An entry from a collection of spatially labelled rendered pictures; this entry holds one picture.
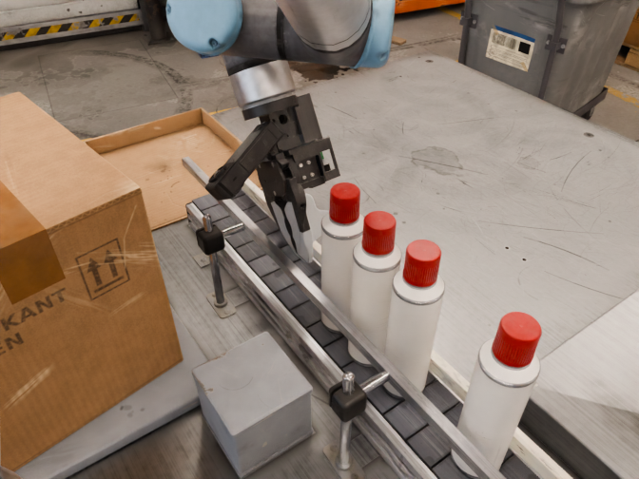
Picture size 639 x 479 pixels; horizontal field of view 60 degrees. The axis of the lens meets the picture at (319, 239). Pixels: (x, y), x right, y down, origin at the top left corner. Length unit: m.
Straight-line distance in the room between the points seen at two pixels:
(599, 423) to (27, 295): 0.60
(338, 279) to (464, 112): 0.78
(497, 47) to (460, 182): 1.66
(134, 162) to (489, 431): 0.87
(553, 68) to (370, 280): 2.12
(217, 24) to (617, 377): 0.60
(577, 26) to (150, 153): 1.86
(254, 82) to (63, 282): 0.31
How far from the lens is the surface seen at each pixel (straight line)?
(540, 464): 0.62
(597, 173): 1.22
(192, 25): 0.58
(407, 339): 0.58
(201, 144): 1.20
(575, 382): 0.74
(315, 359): 0.71
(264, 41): 0.58
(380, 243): 0.56
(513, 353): 0.48
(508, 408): 0.53
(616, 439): 0.71
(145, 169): 1.15
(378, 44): 0.56
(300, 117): 0.72
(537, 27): 2.60
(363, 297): 0.60
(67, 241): 0.56
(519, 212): 1.05
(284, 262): 0.69
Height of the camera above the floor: 1.43
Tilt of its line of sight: 40 degrees down
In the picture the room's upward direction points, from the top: straight up
